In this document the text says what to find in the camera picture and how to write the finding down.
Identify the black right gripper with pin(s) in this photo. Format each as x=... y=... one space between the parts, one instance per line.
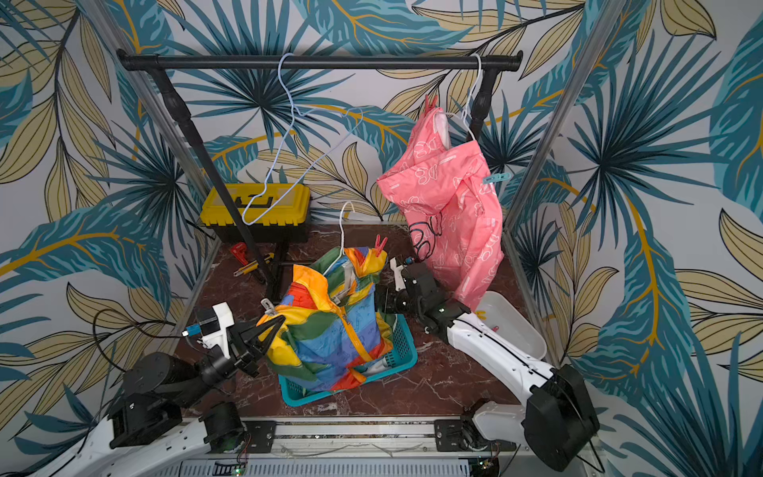
x=408 y=294

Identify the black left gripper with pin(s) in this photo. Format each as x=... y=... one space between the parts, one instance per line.
x=244 y=352

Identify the grey clothespin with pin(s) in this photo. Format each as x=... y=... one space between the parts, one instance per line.
x=268 y=307

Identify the rainbow striped jacket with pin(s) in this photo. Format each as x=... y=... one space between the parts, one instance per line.
x=331 y=324

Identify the red clothespin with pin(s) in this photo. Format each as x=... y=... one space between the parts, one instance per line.
x=380 y=244
x=431 y=103

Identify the white wire hanger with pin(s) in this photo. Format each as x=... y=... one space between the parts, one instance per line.
x=462 y=94
x=343 y=232

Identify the pink hooded jacket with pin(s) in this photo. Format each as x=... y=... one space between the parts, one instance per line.
x=455 y=219

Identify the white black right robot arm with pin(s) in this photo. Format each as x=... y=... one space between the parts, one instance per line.
x=555 y=418

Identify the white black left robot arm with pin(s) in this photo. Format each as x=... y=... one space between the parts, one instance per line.
x=144 y=431

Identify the teal plastic basket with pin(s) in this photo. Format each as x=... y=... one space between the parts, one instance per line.
x=402 y=358

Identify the white plastic tray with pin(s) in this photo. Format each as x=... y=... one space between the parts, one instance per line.
x=495 y=309

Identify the yellow black toolbox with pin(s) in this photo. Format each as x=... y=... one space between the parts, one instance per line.
x=285 y=208

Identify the teal clothespin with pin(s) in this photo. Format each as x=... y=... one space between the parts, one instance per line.
x=498 y=178

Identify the red clothespin on pink jacket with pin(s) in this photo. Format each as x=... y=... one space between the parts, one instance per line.
x=431 y=103

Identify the black clothes rack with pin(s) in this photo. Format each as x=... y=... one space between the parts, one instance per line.
x=303 y=112

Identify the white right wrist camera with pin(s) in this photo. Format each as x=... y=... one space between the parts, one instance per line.
x=401 y=274

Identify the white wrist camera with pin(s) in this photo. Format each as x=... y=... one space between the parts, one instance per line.
x=214 y=330
x=401 y=274

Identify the yellow handled tool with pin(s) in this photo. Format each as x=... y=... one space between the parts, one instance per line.
x=253 y=266

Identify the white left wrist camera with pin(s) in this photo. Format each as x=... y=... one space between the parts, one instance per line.
x=214 y=330

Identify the red handled tool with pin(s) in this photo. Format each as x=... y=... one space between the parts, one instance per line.
x=240 y=253

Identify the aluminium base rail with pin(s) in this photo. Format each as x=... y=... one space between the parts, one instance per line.
x=320 y=446

